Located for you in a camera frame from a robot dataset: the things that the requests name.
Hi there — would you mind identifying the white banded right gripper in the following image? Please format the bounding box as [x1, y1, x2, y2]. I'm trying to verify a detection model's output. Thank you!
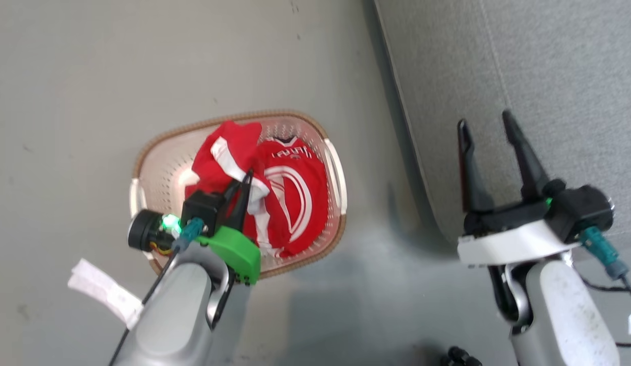
[457, 109, 581, 268]

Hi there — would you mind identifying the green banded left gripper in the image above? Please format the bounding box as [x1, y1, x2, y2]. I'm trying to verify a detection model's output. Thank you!
[196, 170, 262, 285]

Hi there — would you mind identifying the red white sports jersey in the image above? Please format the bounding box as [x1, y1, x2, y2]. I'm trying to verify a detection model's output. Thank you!
[185, 121, 329, 258]

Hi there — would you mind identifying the cream laundry basket brown rim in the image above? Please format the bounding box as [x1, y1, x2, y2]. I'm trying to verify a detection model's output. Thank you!
[130, 109, 348, 280]

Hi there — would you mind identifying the grey fabric sofa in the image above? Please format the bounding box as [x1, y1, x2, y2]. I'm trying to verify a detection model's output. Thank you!
[373, 0, 631, 251]

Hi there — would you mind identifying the white paper tag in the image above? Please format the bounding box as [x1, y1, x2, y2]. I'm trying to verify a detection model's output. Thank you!
[68, 258, 144, 329]

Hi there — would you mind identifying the teal left cable connector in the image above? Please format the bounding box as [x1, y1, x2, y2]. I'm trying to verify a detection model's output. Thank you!
[172, 218, 204, 253]

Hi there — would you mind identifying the teal cable connector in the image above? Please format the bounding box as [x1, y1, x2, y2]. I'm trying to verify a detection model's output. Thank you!
[580, 226, 630, 281]
[172, 218, 204, 253]

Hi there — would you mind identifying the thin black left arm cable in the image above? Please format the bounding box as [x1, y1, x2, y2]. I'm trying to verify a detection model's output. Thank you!
[108, 244, 181, 366]

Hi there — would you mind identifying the teal right cable connector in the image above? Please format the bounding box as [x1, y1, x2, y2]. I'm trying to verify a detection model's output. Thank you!
[580, 226, 630, 281]

